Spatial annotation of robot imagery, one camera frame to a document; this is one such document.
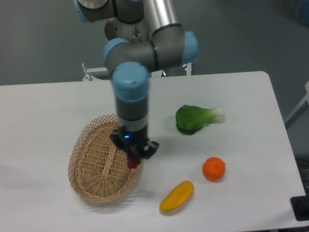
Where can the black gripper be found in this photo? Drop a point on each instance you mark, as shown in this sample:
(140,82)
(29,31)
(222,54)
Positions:
(125,139)

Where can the purple sweet potato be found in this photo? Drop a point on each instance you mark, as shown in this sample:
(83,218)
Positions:
(133,159)

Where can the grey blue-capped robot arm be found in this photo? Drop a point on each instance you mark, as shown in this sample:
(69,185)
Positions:
(130,65)

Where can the woven wicker basket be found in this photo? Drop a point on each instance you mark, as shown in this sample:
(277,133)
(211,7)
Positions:
(97,170)

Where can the green bok choy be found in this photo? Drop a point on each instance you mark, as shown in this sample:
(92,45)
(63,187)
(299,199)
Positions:
(191,119)

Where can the orange mandarin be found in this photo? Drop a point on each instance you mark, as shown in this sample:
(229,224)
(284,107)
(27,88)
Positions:
(213,168)

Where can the black device at table edge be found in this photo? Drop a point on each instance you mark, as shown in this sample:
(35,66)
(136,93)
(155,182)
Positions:
(300,205)

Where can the white metal mounting frame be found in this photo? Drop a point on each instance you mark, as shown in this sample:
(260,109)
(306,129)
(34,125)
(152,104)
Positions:
(101,73)

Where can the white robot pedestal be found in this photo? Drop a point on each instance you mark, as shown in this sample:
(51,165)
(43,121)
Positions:
(135,33)

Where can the white frame leg right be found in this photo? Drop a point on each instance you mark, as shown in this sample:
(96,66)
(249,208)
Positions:
(298,110)

